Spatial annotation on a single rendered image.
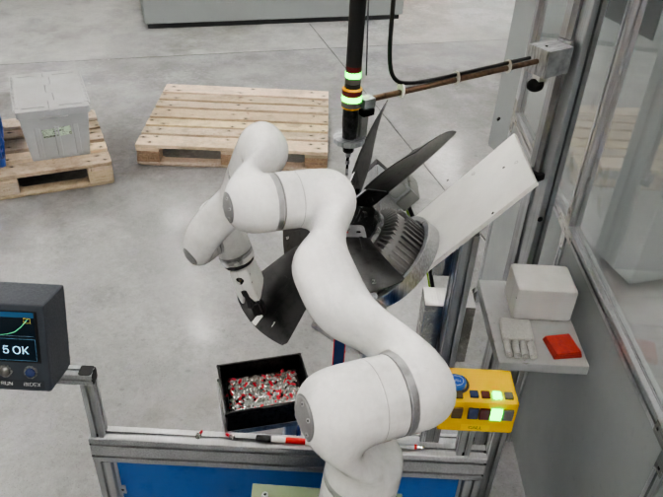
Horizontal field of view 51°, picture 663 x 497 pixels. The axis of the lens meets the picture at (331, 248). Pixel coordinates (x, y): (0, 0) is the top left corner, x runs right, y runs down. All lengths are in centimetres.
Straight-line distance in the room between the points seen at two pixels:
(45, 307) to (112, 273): 219
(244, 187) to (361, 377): 38
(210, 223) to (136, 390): 159
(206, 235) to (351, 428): 69
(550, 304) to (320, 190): 102
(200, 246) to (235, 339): 167
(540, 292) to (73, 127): 307
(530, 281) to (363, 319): 105
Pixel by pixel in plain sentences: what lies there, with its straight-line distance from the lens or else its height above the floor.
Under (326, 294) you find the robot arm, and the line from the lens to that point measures 104.
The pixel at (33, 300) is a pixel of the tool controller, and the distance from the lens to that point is 146.
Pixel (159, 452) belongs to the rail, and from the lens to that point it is 169.
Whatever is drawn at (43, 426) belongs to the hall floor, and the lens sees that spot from 295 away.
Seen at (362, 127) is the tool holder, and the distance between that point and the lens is 154.
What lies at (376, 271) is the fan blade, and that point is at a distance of 152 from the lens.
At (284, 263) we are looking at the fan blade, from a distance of 178.
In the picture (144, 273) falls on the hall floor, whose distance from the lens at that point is 359.
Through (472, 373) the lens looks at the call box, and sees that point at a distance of 154.
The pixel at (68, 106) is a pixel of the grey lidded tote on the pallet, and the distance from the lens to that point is 428.
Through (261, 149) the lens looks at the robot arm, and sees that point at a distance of 121.
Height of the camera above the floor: 212
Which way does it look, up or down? 35 degrees down
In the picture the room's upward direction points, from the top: 3 degrees clockwise
